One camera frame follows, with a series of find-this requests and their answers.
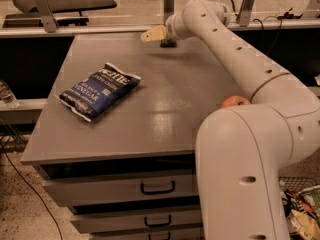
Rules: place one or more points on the yellow snack bag in basket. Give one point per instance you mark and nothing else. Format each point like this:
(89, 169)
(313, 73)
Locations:
(302, 225)

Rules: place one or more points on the red apple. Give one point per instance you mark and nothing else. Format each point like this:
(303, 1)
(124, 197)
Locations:
(235, 101)

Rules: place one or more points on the left metal bracket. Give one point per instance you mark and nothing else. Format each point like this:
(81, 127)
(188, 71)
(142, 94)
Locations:
(49, 23)

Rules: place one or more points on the plastic water bottle left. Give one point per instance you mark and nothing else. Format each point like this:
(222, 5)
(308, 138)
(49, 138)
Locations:
(7, 96)

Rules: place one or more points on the red snack bag in basket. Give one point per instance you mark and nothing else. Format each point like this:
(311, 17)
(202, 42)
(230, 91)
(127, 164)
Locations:
(293, 201)

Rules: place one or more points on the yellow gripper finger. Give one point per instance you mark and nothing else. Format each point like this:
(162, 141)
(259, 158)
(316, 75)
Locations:
(156, 33)

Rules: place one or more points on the green snack bag in basket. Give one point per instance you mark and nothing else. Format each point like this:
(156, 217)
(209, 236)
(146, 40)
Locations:
(312, 196)

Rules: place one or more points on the blue kettle chips bag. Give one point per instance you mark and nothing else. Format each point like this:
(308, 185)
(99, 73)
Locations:
(91, 97)

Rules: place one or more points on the bottom drawer black handle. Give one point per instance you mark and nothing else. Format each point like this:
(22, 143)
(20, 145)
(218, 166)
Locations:
(160, 236)

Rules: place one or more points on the drawer black handle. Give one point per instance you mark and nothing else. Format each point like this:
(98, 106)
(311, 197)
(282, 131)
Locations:
(160, 236)
(157, 189)
(160, 221)

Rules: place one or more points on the top drawer black handle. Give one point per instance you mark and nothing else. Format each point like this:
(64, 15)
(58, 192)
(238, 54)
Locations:
(157, 189)

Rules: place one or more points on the middle metal bracket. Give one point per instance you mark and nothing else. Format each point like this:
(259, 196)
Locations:
(168, 8)

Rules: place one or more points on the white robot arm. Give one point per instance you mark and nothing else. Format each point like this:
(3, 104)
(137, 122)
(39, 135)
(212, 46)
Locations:
(240, 149)

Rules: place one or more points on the middle drawer black handle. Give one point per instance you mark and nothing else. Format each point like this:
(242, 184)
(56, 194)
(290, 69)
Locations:
(160, 221)

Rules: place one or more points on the metal bracket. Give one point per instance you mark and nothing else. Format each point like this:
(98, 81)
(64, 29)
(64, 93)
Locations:
(244, 14)
(168, 8)
(49, 23)

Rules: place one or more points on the right metal bracket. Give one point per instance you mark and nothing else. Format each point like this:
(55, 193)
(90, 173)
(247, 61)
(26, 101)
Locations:
(244, 14)

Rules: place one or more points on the grey drawer cabinet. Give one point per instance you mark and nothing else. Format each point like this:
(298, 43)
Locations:
(95, 168)

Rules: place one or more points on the wire basket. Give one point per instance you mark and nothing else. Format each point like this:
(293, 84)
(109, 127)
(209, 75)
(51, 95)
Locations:
(296, 183)

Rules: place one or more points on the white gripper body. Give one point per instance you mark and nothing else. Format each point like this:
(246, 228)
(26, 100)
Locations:
(171, 27)

